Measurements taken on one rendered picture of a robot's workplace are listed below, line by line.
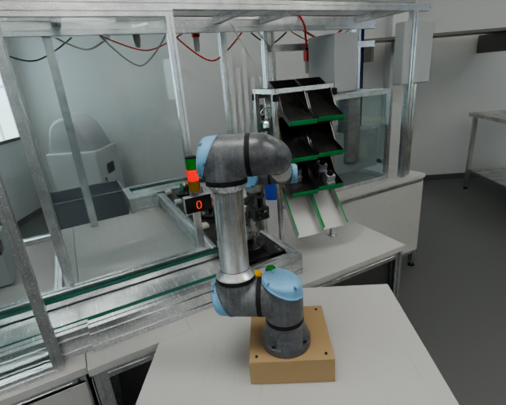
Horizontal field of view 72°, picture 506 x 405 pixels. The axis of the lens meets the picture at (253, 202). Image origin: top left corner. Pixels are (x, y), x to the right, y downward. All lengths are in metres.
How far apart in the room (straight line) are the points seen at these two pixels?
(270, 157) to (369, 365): 0.72
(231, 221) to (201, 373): 0.52
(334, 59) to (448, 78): 3.39
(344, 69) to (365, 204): 0.98
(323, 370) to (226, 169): 0.65
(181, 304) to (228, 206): 0.59
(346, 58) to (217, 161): 1.87
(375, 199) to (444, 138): 3.23
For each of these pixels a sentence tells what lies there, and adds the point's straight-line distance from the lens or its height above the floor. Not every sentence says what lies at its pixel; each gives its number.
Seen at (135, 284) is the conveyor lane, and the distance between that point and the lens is 1.62.
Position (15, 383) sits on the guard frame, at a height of 0.88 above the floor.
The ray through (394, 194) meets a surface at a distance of 2.96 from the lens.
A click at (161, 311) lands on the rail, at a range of 1.41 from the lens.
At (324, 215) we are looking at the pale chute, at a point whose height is 1.04.
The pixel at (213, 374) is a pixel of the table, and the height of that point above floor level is 0.86.
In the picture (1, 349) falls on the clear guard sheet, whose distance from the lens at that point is 1.38.
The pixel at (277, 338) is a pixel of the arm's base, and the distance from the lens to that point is 1.09.
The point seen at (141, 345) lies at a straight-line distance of 1.39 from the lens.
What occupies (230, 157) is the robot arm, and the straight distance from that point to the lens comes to 0.89.
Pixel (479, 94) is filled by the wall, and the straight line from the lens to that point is 6.03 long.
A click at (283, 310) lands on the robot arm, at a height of 1.10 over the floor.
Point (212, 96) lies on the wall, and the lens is 5.25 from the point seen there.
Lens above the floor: 1.73
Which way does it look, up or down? 20 degrees down
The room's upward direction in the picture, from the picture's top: 5 degrees counter-clockwise
